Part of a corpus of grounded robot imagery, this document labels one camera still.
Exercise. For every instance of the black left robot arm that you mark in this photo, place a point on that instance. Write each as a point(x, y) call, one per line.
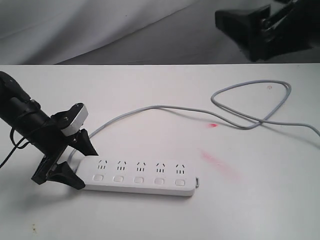
point(15, 104)

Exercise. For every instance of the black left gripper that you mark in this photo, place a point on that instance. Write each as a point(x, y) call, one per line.
point(46, 136)

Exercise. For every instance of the grey backdrop cloth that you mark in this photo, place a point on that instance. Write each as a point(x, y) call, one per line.
point(117, 32)

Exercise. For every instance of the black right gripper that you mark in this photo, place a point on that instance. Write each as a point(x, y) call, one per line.
point(294, 27)

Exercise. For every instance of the white five-outlet power strip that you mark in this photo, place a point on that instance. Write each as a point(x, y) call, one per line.
point(169, 177)

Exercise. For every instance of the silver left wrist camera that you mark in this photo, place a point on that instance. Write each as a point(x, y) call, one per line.
point(73, 119)

